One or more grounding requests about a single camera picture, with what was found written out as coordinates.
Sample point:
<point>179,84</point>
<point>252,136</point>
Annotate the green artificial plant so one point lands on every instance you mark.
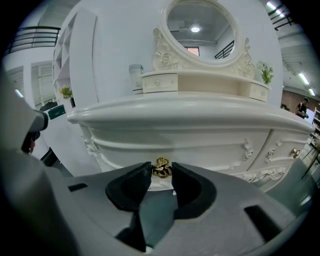
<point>266,73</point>

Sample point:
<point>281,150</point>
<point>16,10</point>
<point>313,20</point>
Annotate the small cream drawer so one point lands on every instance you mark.
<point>160,83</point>
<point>258,92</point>

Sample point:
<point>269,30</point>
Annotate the white ornate drawer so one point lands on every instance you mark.
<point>200,150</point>

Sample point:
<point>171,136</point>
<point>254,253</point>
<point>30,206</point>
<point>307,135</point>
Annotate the green box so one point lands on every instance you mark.
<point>57,112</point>

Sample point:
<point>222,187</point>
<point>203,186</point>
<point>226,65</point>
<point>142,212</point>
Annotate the white shelf unit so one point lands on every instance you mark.
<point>82,62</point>

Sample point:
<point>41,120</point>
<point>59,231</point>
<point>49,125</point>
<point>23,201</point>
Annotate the white ornate dressing table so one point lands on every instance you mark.
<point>175,112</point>

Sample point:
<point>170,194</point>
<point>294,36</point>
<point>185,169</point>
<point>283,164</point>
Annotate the oval mirror with carved frame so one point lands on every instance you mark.
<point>200,37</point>

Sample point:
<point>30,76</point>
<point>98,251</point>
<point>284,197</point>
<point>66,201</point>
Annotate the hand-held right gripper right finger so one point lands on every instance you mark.
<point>225,200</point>

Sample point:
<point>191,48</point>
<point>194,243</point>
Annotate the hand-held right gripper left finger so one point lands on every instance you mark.
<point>100,200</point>

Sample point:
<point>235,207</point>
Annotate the yellow flowers in black vase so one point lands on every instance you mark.
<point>66,92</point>

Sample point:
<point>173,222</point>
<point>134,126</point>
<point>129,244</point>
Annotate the black metal railing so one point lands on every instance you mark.
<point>35,37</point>
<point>280,15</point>

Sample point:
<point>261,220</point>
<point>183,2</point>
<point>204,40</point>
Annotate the white side drawer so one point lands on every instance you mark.
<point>282,142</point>

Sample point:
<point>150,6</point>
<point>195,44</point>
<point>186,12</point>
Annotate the gold round knob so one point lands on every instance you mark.
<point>295,153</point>

